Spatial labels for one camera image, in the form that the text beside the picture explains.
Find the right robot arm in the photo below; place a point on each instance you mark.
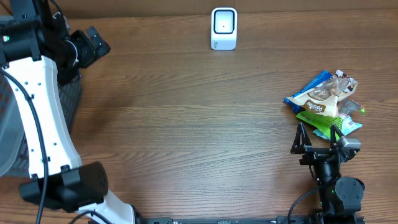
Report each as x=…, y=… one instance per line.
x=340, y=197

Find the beige cookie bag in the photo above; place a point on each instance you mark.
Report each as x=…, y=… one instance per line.
x=323, y=99

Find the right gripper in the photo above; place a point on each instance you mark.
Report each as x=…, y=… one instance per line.
x=299, y=146

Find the blue Oreo packet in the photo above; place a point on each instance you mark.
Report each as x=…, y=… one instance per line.
x=321, y=77

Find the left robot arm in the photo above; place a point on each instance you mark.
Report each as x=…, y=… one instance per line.
x=84, y=190

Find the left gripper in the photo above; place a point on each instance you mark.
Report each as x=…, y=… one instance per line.
x=81, y=38

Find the light teal snack packet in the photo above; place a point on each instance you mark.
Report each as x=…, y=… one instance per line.
x=347, y=127

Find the green snack bag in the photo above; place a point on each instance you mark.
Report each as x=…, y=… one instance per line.
x=345, y=108

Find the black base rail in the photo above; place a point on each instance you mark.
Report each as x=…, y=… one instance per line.
x=277, y=220

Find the grey plastic shopping basket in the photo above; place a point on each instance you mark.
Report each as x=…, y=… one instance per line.
x=12, y=140

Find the white barcode scanner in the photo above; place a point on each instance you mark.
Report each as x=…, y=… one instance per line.
x=224, y=28

